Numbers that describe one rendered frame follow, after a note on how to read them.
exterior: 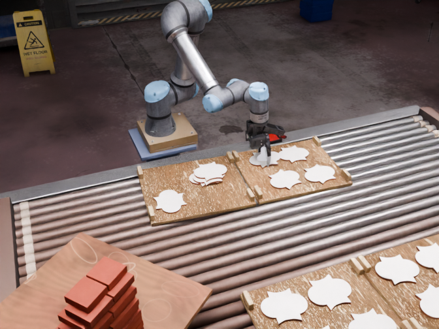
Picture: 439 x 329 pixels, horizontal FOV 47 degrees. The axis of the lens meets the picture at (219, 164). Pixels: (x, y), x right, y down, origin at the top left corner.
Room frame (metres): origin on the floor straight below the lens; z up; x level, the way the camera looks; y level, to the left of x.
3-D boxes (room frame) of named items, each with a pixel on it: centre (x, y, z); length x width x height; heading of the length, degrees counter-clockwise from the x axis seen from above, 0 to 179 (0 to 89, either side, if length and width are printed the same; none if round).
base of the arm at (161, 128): (2.07, 0.28, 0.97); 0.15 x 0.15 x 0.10
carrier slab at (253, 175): (1.73, -0.30, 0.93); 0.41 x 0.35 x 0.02; 108
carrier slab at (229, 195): (1.60, 0.10, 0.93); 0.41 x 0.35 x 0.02; 106
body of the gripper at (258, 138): (1.77, -0.16, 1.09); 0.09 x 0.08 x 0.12; 108
